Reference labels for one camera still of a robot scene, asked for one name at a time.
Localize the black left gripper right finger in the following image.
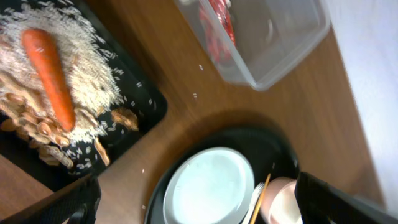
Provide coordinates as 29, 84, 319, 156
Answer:
295, 172, 397, 224

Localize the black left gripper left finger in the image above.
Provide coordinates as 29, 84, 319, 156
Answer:
1, 175, 101, 224

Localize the pink small bowl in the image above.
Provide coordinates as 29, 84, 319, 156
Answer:
260, 177, 303, 224

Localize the white plastic fork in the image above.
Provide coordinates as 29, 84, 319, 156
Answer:
241, 182, 264, 224

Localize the wooden chopstick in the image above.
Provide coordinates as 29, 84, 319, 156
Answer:
249, 173, 271, 224

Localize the orange carrot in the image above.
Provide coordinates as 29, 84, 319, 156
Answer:
21, 28, 76, 132

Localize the red snack wrapper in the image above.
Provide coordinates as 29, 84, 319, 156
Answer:
198, 0, 236, 64

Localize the brown mushroom piece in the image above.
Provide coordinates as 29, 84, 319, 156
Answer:
111, 108, 139, 131

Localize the black rectangular waste tray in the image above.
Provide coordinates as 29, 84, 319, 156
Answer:
1, 1, 167, 191

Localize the round black serving tray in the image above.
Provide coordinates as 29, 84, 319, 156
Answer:
144, 126, 300, 224

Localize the pile of rice scraps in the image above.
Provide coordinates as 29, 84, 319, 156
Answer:
1, 2, 122, 169

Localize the grey round plate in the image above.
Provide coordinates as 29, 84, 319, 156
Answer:
162, 147, 255, 224

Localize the clear plastic bin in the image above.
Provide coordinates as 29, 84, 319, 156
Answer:
175, 0, 330, 91

